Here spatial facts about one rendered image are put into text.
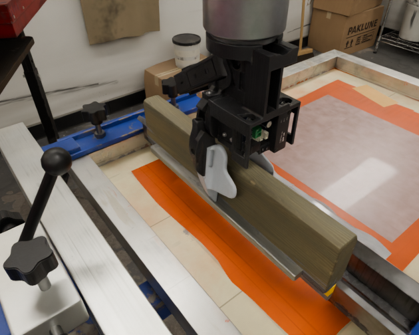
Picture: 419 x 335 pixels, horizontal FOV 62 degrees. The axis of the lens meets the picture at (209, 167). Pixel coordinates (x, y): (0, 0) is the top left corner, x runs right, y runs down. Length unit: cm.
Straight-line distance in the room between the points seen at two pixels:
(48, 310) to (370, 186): 52
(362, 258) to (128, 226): 30
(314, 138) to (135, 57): 210
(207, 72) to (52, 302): 26
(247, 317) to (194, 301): 7
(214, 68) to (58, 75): 219
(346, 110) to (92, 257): 65
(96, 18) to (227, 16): 216
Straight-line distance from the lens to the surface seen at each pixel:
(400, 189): 68
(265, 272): 50
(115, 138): 66
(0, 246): 42
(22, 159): 59
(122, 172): 65
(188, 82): 41
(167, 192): 60
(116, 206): 54
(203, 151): 39
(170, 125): 50
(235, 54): 32
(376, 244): 57
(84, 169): 62
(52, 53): 247
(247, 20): 31
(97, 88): 265
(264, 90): 32
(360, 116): 85
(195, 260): 50
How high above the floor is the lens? 136
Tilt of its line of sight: 39 degrees down
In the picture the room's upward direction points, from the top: straight up
